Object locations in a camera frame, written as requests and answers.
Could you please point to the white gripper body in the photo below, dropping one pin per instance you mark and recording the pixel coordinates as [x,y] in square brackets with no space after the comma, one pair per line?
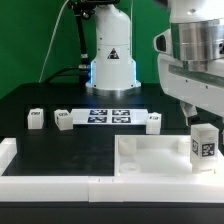
[204,90]

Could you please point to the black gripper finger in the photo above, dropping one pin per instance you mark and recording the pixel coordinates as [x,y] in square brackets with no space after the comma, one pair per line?
[190,113]

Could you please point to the white square table top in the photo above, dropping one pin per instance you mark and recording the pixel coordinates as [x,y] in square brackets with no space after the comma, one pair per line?
[159,155]

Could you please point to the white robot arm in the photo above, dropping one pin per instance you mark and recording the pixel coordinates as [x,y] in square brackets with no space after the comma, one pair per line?
[190,54]

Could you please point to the white U-shaped obstacle fence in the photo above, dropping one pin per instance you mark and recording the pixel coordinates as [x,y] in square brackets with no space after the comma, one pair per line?
[199,188]

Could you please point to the white sheet with AprilTags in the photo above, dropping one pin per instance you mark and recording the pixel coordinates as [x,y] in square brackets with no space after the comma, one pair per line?
[109,116]

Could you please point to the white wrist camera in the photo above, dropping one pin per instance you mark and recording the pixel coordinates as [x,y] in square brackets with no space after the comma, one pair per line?
[163,42]

